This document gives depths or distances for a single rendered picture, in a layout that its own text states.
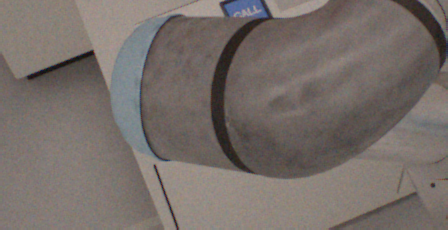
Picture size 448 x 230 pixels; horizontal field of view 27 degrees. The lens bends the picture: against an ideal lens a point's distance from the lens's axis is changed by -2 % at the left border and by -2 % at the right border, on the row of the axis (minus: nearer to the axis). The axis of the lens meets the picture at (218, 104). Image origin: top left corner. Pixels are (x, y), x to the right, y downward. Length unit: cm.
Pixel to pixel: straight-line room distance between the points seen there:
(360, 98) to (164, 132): 16
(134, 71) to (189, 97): 6
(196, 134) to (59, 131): 160
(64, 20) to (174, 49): 143
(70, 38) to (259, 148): 157
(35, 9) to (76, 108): 33
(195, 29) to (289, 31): 9
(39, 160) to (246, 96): 164
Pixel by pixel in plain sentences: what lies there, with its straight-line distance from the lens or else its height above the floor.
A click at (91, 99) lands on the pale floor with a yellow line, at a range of 229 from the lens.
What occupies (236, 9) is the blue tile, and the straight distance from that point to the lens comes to 122.
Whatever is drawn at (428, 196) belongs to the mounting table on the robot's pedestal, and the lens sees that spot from 127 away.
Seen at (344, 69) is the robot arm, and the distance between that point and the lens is 62.
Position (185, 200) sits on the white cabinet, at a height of 56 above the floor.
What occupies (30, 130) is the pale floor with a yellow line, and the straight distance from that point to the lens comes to 229.
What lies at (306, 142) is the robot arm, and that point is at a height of 142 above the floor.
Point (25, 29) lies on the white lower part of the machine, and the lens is 210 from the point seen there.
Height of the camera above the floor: 200
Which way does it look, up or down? 63 degrees down
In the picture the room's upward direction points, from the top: 10 degrees counter-clockwise
